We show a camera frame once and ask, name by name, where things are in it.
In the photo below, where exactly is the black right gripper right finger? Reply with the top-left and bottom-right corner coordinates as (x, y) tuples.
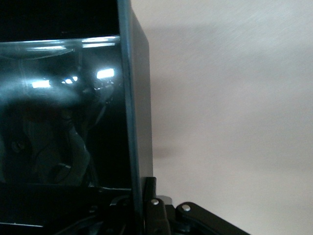
(142, 176), (250, 235)

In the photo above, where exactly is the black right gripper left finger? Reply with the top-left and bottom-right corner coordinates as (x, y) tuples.
(109, 195), (134, 235)

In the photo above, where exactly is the black plastic box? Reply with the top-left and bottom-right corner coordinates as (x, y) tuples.
(0, 0), (154, 230)

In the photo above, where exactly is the table cover mat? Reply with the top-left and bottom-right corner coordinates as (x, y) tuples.
(129, 0), (313, 235)

